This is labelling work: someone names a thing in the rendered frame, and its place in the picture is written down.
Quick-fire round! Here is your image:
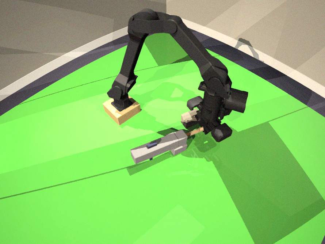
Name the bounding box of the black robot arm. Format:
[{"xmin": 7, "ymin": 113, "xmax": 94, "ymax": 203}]
[{"xmin": 107, "ymin": 8, "xmax": 248, "ymax": 120}]

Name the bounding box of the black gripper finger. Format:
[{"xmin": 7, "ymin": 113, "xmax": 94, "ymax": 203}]
[
  {"xmin": 203, "ymin": 124, "xmax": 212, "ymax": 134},
  {"xmin": 195, "ymin": 114, "xmax": 208, "ymax": 127}
]

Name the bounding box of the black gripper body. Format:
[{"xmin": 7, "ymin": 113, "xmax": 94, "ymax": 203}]
[{"xmin": 186, "ymin": 96, "xmax": 232, "ymax": 142}]

